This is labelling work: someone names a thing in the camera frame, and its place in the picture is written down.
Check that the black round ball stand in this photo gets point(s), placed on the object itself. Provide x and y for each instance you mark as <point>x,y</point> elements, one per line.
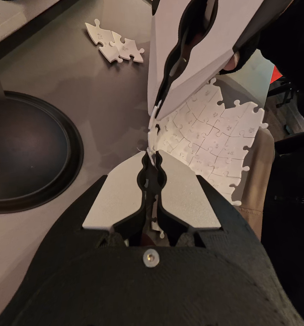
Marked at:
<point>29,152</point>

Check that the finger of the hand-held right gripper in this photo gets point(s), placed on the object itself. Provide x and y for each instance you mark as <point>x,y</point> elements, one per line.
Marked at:
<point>205,58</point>
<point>164,33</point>

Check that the small joined puzzle piece cluster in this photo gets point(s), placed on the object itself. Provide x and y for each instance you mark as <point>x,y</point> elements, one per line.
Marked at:
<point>116,45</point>

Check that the person's black clothing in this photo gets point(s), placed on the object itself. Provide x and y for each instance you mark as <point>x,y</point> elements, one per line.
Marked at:
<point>289,229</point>

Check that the orange plastic object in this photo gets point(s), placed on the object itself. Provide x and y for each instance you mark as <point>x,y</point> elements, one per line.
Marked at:
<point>276,75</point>

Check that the blue puzzle box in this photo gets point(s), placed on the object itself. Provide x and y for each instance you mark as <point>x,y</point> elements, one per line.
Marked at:
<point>9,20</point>

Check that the partly built puzzle ball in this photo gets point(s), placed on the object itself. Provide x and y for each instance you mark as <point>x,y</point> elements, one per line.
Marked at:
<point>213,142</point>

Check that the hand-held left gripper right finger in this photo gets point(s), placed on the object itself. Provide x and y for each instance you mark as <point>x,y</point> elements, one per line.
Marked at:
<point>190,201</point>

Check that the person's right hand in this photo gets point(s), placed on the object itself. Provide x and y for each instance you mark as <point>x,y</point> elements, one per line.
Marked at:
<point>230,62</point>

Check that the white puzzle piece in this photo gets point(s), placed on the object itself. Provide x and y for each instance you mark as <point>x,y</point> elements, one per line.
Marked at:
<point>155,224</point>

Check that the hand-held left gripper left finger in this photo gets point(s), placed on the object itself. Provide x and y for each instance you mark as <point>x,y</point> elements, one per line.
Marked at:
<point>116,201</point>

